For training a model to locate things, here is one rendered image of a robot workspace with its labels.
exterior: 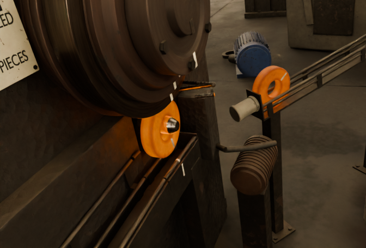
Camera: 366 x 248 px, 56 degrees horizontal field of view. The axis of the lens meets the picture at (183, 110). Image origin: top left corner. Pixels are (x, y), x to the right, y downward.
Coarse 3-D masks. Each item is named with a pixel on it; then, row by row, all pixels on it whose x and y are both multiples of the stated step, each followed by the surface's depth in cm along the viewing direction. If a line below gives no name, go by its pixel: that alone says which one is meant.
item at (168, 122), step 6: (132, 120) 89; (138, 120) 88; (162, 120) 85; (168, 120) 85; (174, 120) 85; (138, 126) 88; (162, 126) 85; (168, 126) 84; (174, 126) 84; (162, 132) 86; (168, 132) 85
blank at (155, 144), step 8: (160, 112) 84; (168, 112) 87; (176, 112) 92; (144, 120) 81; (152, 120) 81; (160, 120) 84; (144, 128) 81; (152, 128) 81; (160, 128) 84; (144, 136) 81; (152, 136) 81; (160, 136) 84; (168, 136) 90; (176, 136) 93; (144, 144) 82; (152, 144) 82; (160, 144) 85; (168, 144) 89; (152, 152) 83; (160, 152) 85; (168, 152) 89
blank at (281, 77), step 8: (264, 72) 117; (272, 72) 117; (280, 72) 120; (256, 80) 118; (264, 80) 117; (272, 80) 119; (280, 80) 121; (288, 80) 123; (256, 88) 118; (264, 88) 118; (280, 88) 123; (288, 88) 124; (264, 96) 119; (272, 96) 123
